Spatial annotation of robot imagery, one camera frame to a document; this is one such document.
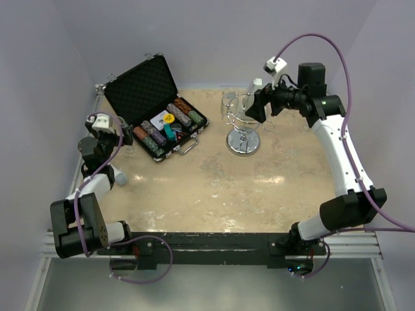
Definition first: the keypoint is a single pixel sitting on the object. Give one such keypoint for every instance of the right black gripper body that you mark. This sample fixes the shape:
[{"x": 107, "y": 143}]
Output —
[{"x": 281, "y": 96}]

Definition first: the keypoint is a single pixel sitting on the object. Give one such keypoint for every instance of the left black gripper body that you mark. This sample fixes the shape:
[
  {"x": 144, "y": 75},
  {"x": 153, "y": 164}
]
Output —
[{"x": 107, "y": 141}]

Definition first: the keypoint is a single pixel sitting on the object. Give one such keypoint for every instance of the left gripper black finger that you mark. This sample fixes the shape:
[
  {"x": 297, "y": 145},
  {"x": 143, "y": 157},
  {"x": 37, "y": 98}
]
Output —
[
  {"x": 128, "y": 135},
  {"x": 89, "y": 124}
]

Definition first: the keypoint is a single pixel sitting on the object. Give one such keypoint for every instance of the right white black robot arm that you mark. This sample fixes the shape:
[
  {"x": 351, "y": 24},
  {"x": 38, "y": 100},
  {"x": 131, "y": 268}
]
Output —
[{"x": 356, "y": 199}]

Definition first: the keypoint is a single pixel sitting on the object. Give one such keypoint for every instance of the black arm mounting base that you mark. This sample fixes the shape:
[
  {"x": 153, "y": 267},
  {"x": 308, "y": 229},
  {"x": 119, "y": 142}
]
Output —
[{"x": 231, "y": 249}]

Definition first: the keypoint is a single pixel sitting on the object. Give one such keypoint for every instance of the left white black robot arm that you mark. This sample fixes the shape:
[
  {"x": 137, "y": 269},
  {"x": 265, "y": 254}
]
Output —
[{"x": 77, "y": 222}]

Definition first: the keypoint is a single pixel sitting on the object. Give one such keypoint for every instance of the chrome wine glass rack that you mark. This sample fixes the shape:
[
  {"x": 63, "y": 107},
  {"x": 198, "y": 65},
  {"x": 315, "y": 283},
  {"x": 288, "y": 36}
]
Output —
[{"x": 243, "y": 139}]

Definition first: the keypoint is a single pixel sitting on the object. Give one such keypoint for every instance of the red brown chip stack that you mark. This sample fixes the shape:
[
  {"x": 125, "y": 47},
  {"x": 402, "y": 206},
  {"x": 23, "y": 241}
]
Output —
[{"x": 141, "y": 134}]

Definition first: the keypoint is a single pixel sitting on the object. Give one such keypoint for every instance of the purple white chip stack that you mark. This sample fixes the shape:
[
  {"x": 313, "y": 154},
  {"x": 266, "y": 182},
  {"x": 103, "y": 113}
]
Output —
[{"x": 154, "y": 133}]

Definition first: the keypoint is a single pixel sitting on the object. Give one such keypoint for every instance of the dark green chip stack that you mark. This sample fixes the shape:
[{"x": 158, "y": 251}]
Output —
[{"x": 152, "y": 146}]

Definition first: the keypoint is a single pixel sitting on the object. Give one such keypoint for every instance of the white playing card box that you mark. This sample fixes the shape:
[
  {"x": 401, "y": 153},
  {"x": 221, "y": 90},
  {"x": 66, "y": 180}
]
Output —
[{"x": 158, "y": 120}]

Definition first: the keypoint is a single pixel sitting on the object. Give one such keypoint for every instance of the black poker chip case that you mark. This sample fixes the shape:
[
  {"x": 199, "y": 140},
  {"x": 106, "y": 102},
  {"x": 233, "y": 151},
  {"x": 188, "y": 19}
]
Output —
[{"x": 144, "y": 91}]

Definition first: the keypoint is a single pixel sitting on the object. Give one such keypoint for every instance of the white grey handheld tool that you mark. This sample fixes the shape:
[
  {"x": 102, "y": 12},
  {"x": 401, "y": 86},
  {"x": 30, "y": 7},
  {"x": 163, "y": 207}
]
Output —
[{"x": 120, "y": 177}]

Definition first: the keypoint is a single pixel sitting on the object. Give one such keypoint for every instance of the teal dealer block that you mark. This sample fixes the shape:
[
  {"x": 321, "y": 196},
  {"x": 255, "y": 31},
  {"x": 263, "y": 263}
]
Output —
[{"x": 171, "y": 136}]

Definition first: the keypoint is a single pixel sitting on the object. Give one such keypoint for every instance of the yellow big blind button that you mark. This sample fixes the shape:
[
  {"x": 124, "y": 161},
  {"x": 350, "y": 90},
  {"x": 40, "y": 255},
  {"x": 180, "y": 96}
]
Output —
[{"x": 168, "y": 118}]

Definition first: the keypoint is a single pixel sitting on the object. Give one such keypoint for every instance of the clear dealer button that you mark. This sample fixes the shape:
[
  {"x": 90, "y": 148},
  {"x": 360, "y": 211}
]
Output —
[{"x": 176, "y": 127}]

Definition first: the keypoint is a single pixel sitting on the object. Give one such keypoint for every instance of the grey purple chip stack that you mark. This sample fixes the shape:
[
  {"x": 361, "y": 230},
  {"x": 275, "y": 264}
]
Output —
[{"x": 181, "y": 116}]

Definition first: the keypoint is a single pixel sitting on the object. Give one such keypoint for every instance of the brown orange chip stack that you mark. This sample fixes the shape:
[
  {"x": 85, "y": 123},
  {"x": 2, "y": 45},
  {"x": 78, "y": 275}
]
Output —
[{"x": 183, "y": 107}]

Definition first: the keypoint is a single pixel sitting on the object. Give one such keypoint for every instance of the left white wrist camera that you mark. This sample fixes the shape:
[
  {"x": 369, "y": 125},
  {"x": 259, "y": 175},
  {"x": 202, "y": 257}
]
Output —
[{"x": 103, "y": 123}]

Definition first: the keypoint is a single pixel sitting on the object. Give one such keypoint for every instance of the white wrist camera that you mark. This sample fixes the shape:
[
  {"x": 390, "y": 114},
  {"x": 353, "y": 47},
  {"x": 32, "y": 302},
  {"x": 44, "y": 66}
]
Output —
[
  {"x": 103, "y": 123},
  {"x": 275, "y": 68}
]

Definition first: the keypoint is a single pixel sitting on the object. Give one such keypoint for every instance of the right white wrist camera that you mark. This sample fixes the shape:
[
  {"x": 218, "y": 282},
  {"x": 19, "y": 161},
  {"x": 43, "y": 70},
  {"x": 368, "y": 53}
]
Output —
[{"x": 275, "y": 68}]

